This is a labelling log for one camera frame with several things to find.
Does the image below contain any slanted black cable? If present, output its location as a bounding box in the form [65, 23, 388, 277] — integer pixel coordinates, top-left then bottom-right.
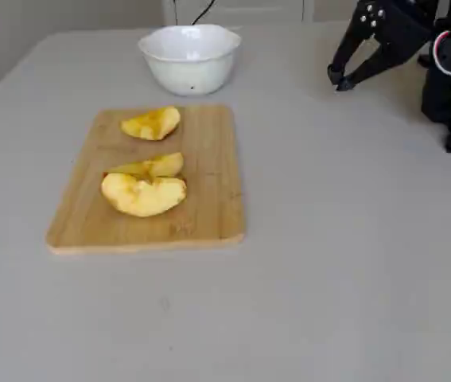
[192, 0, 216, 26]

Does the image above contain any white ceramic bowl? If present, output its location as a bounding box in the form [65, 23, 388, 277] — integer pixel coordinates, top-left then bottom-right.
[137, 23, 243, 97]

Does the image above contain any yellow apple slice browned core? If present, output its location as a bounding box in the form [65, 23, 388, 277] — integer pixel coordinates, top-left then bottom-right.
[120, 105, 181, 142]

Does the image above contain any wooden cutting board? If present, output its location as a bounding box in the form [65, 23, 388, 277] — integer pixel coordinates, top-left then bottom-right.
[45, 103, 246, 256]

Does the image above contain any thin yellow apple slice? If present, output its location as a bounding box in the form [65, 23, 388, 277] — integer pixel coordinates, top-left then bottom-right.
[105, 151, 185, 179]

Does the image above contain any large pale yellow apple slice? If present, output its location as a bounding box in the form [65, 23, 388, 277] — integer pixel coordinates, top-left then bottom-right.
[100, 172, 189, 218]

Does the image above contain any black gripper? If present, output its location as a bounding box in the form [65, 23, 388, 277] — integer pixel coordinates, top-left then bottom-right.
[327, 0, 439, 92]

